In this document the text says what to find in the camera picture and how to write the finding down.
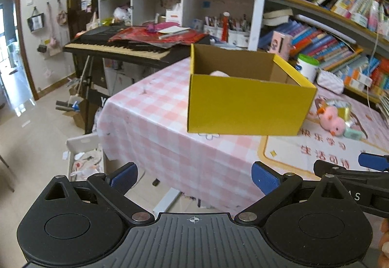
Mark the white cubby shelf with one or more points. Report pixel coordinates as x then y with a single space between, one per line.
194 2

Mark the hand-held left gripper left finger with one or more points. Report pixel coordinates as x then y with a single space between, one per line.
124 177

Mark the white tub green lid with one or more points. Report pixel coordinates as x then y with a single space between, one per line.
307 69

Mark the black white hanging bag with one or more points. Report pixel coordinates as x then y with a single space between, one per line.
36 22

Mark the pink hanging bag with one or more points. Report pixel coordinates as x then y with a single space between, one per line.
62 17

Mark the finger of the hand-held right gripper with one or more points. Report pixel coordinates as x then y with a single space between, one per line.
349 171
372 162

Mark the small black camera bag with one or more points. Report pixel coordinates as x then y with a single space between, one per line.
42 47

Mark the black electronic keyboard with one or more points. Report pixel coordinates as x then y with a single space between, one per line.
100 43

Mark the red papers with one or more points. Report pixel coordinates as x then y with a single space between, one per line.
136 35

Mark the white notebook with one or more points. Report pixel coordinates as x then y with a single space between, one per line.
171 30

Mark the wooden bookshelf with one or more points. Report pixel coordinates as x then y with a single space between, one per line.
304 9

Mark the pink printed box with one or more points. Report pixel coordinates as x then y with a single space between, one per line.
279 42

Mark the pink plush duck toy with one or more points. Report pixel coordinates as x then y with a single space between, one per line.
331 122

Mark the person's right hand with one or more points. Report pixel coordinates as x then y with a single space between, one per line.
385 237

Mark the mint green small item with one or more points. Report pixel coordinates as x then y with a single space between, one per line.
353 133

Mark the yellow cardboard box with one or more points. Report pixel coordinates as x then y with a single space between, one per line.
243 104

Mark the brown cardboard box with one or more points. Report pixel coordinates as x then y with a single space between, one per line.
77 116

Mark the white storage box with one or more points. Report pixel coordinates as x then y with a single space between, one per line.
85 142

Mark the stack of papers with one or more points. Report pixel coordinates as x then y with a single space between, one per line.
384 108

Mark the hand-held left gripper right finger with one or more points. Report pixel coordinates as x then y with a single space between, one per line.
263 179

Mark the pink checked tablecloth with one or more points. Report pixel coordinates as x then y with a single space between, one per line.
152 110

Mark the printed table mat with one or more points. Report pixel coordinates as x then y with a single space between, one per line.
304 152

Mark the white pen holder cups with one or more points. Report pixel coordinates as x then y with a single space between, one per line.
237 37

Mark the pink patterned pouch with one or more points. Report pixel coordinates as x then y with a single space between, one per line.
331 81

